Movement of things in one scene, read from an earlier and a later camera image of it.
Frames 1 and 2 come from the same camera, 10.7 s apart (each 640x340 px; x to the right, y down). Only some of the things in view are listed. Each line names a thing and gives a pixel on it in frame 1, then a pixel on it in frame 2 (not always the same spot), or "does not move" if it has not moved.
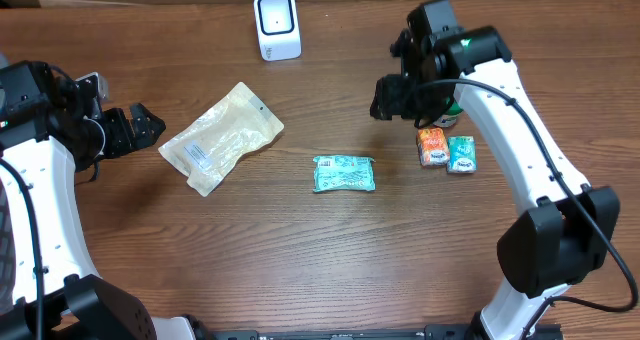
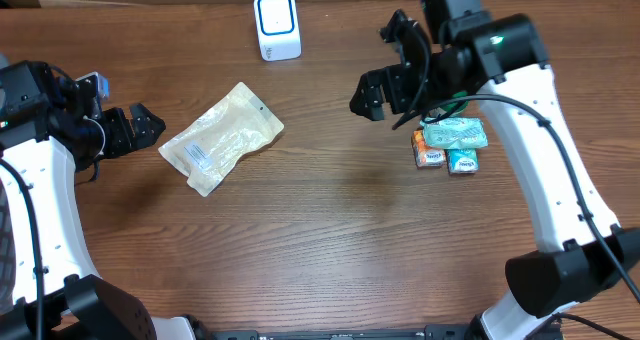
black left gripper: [124, 140] does not move
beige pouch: [235, 127] does not move
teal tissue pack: [461, 154] does not move
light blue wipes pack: [344, 172] -> [447, 132]
